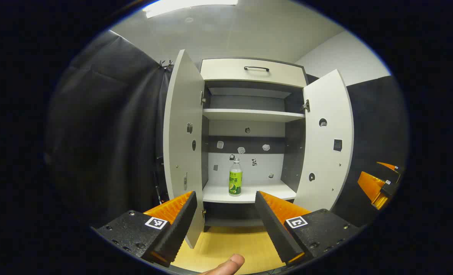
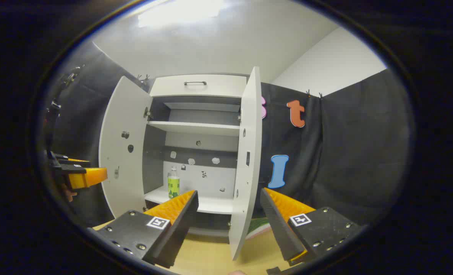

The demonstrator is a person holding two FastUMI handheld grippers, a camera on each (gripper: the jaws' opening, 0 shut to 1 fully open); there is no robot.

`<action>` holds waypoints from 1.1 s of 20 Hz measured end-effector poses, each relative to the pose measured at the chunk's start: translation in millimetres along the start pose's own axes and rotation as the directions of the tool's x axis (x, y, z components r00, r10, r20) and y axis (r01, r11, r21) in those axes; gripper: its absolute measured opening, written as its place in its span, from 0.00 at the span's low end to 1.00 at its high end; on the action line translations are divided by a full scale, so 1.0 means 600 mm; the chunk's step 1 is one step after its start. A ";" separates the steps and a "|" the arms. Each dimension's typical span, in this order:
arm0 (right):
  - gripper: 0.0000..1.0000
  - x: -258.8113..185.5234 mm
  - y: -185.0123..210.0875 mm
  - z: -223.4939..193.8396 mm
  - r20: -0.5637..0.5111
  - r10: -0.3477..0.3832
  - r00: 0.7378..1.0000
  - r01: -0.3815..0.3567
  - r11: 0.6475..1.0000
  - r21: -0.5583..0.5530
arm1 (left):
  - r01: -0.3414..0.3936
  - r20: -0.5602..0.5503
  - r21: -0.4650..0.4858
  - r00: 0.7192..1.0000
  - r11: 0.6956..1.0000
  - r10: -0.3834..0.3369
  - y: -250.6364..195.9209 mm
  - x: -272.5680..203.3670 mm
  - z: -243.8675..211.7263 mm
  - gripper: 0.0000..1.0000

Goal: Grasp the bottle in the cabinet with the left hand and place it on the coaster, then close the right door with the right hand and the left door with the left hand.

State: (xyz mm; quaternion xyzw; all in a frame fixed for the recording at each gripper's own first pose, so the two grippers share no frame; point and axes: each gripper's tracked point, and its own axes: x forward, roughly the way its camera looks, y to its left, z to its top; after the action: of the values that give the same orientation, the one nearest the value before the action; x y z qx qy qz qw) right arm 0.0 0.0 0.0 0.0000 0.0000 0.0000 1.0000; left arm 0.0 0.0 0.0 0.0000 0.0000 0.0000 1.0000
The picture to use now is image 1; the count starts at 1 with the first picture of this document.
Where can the ceiling light panel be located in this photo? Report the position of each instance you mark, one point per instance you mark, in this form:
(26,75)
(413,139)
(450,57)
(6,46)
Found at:
(188,5)

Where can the black backdrop cloth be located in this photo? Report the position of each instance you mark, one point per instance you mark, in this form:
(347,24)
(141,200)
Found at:
(108,126)

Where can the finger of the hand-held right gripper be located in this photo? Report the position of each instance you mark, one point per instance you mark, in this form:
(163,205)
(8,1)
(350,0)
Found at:
(390,167)
(371,187)

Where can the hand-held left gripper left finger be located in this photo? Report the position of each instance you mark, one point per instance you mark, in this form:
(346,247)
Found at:
(180,225)

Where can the metal backdrop clamp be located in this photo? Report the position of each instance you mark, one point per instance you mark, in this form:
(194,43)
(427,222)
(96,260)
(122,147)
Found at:
(165,65)

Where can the black backdrop stand pole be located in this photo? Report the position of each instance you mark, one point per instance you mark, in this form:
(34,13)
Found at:
(158,191)

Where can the green label plastic bottle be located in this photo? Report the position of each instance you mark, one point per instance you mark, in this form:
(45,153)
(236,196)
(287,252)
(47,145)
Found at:
(235,183)

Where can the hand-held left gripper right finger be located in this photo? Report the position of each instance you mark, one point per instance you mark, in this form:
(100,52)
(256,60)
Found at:
(274,225)

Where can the grey white cabinet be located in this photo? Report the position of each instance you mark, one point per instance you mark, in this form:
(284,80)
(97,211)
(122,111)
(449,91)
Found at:
(249,114)

